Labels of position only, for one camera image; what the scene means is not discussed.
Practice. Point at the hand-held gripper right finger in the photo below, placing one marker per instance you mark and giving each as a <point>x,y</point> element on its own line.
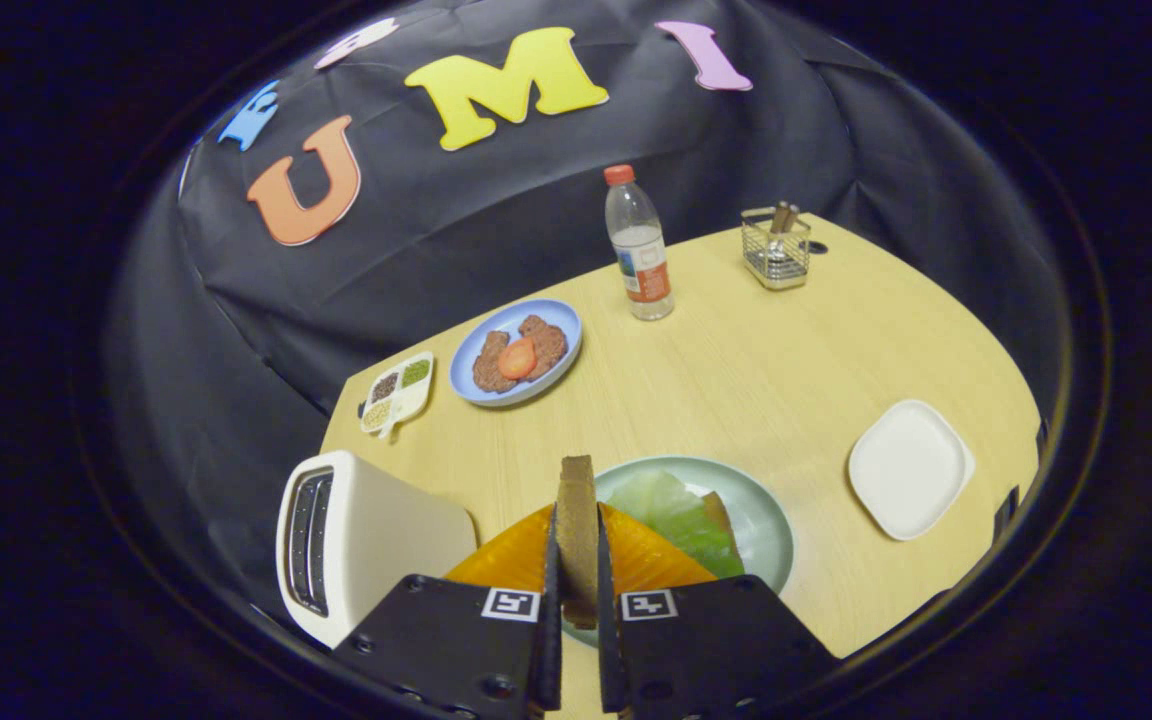
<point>608,640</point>

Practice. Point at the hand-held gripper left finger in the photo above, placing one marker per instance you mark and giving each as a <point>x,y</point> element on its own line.
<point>550,620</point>

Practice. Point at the dark brown toast slice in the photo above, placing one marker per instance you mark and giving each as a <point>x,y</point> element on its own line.
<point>578,530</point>

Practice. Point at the green lettuce leaf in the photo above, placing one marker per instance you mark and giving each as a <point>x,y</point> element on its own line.
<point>676,515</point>

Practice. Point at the light brown bread slice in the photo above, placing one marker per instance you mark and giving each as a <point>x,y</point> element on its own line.
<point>721,515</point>

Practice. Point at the white toaster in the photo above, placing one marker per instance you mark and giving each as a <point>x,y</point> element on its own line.
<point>386,530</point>

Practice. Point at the pale green round plate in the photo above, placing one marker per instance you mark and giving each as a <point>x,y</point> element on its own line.
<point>766,530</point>

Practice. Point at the brown meat patty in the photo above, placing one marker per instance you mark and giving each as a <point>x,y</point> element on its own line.
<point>546,340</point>
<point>489,368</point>

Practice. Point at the orange tomato slice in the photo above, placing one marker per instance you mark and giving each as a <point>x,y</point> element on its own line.
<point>517,358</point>

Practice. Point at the white divided condiment tray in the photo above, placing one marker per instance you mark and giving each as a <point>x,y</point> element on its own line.
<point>398,400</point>

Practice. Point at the blue round plate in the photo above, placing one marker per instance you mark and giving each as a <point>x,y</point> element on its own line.
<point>556,312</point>

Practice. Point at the white square plate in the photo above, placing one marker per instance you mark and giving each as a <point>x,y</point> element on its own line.
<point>906,470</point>

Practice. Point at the clear bottle with red cap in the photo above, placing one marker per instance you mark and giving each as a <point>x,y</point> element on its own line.
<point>641,260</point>

